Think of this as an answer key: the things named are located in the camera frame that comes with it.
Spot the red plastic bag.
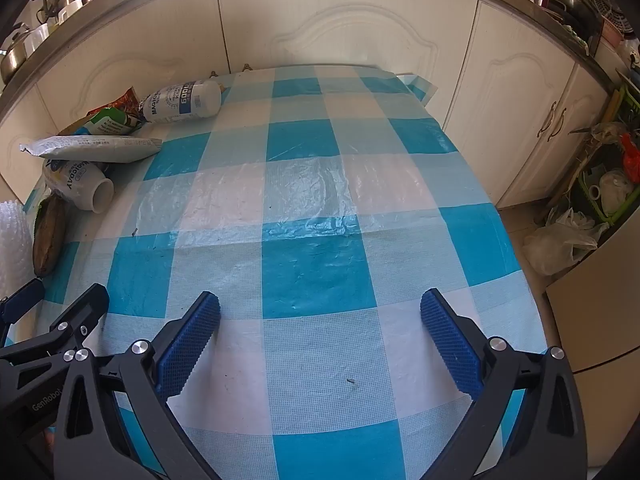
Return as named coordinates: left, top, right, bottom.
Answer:
left=620, top=132, right=640, bottom=183

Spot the blue checked tablecloth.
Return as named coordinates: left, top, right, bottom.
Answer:
left=25, top=65, right=548, bottom=480

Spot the steel kettle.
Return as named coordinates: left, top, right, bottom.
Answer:
left=0, top=35, right=28, bottom=83

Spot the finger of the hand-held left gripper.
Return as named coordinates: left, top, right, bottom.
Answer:
left=0, top=283, right=111, bottom=362
left=0, top=278, right=46, bottom=332

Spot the beige board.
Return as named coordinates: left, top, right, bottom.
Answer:
left=545, top=220, right=640, bottom=376

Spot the cream cabinet door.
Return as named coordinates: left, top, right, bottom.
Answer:
left=0, top=85, right=61, bottom=201
left=35, top=0, right=232, bottom=133
left=495, top=60, right=616, bottom=211
left=215, top=0, right=483, bottom=111
left=440, top=0, right=581, bottom=208

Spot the white bottle blue label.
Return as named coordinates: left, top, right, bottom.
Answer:
left=42, top=159, right=116, bottom=212
left=137, top=80, right=223, bottom=125

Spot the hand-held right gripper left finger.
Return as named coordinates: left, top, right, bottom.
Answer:
left=52, top=290, right=223, bottom=480

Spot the black pan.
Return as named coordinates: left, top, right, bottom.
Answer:
left=542, top=0, right=601, bottom=36

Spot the green dish rack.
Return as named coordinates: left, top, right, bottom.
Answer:
left=550, top=85, right=640, bottom=241

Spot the green snack packet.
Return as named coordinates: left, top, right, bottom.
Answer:
left=60, top=86, right=146, bottom=137

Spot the silver snack packet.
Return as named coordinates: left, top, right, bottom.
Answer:
left=19, top=136, right=164, bottom=163

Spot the brown oval peel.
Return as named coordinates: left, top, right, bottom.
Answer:
left=32, top=195, right=68, bottom=278

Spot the round steamer rack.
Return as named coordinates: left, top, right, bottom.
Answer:
left=590, top=0, right=626, bottom=26

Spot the white rolled cloth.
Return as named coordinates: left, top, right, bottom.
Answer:
left=0, top=200, right=36, bottom=291

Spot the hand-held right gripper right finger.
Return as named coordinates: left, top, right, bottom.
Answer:
left=419, top=287, right=588, bottom=480

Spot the white plastic bag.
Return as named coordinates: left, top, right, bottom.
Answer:
left=522, top=207, right=608, bottom=276

